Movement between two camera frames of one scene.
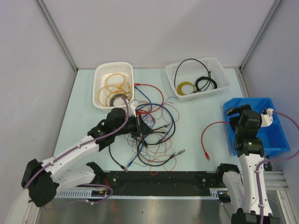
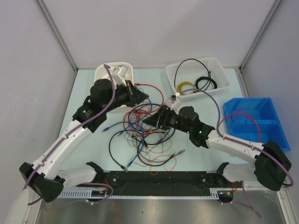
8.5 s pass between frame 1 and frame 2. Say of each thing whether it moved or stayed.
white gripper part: moved
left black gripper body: moved
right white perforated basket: stayed
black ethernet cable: stayed
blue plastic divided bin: stayed
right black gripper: moved
